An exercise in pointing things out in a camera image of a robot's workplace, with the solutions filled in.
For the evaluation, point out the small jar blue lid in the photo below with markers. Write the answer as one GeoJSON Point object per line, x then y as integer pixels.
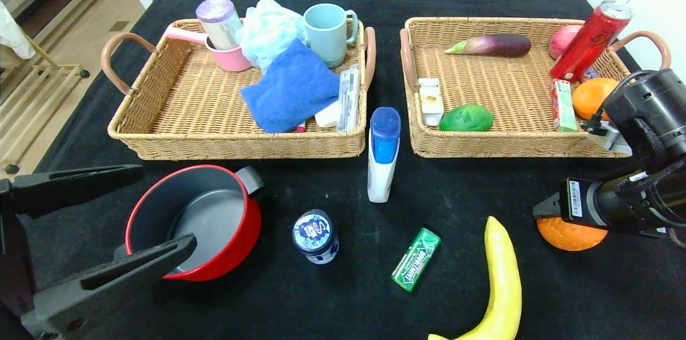
{"type": "Point", "coordinates": [315, 235]}

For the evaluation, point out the red soda can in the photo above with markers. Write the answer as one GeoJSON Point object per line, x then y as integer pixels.
{"type": "Point", "coordinates": [589, 42]}

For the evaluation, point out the green red candy box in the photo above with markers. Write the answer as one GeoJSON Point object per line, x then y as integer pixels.
{"type": "Point", "coordinates": [563, 106]}

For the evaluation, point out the white hanging cloth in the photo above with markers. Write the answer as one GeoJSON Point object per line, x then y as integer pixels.
{"type": "Point", "coordinates": [13, 34]}

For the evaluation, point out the yellow banana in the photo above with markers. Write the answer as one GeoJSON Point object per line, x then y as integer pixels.
{"type": "Point", "coordinates": [504, 281]}

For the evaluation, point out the clear plastic toothbrush pack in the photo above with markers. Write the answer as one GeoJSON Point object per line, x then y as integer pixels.
{"type": "Point", "coordinates": [348, 98]}

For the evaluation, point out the white yellow snack box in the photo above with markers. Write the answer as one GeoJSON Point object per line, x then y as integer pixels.
{"type": "Point", "coordinates": [430, 104]}

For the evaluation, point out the white bottle blue cap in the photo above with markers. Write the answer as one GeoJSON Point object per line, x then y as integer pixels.
{"type": "Point", "coordinates": [383, 168]}

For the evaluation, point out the small pink marker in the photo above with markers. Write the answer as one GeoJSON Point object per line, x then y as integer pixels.
{"type": "Point", "coordinates": [301, 127]}

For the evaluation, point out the pink red apple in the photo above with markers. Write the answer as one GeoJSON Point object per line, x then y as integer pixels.
{"type": "Point", "coordinates": [561, 39]}

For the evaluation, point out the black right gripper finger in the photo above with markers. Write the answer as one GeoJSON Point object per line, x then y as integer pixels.
{"type": "Point", "coordinates": [551, 208]}

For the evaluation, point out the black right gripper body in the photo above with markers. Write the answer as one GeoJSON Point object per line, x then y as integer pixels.
{"type": "Point", "coordinates": [574, 199]}

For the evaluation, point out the blue towel cloth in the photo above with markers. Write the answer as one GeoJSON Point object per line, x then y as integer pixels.
{"type": "Point", "coordinates": [292, 90]}

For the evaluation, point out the smooth orange fruit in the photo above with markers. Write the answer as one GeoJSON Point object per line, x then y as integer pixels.
{"type": "Point", "coordinates": [589, 97]}

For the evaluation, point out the black tablecloth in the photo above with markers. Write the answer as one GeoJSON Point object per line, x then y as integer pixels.
{"type": "Point", "coordinates": [343, 297]}

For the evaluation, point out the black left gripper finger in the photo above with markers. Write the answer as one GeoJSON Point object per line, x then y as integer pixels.
{"type": "Point", "coordinates": [107, 281]}
{"type": "Point", "coordinates": [80, 184]}

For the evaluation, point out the wooden rolling rack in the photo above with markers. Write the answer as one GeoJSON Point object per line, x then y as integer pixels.
{"type": "Point", "coordinates": [32, 109]}

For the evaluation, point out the purple eggplant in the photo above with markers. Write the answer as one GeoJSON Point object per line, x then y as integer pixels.
{"type": "Point", "coordinates": [498, 45]}

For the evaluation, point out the light blue bath pouf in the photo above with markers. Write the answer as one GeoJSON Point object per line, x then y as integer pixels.
{"type": "Point", "coordinates": [268, 29]}

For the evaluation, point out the white soap bar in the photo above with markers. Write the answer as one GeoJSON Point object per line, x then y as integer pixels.
{"type": "Point", "coordinates": [328, 115]}

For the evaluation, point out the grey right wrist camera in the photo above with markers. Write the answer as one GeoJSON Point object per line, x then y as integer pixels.
{"type": "Point", "coordinates": [611, 139]}

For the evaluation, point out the small blue red packet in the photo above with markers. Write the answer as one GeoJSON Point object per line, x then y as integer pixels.
{"type": "Point", "coordinates": [588, 75]}

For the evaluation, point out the textured orange fruit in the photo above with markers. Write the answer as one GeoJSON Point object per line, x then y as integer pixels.
{"type": "Point", "coordinates": [571, 238]}

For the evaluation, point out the teal ceramic mug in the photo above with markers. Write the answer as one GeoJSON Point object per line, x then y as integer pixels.
{"type": "Point", "coordinates": [327, 34]}

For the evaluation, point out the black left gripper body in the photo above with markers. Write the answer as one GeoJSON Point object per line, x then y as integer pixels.
{"type": "Point", "coordinates": [7, 254]}

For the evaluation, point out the green gum box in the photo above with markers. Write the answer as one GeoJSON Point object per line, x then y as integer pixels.
{"type": "Point", "coordinates": [415, 260]}

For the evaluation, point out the green avocado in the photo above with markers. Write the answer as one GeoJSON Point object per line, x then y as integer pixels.
{"type": "Point", "coordinates": [466, 118]}

